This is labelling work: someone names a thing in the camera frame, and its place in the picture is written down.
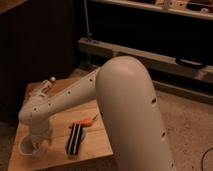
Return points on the clear plastic bottle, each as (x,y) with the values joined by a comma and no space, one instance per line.
(43,87)

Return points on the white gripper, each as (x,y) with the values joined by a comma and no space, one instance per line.
(40,132)

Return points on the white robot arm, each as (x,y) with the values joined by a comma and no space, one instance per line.
(127,101)

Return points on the vertical metal pole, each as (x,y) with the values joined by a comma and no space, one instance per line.
(88,33)

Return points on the upper shelf with clutter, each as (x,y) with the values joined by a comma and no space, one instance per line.
(165,8)

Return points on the black white striped block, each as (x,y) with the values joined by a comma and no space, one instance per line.
(74,140)

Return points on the long wooden shelf beam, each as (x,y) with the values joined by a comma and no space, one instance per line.
(151,60)

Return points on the black handle on shelf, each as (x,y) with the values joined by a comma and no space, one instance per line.
(190,64)

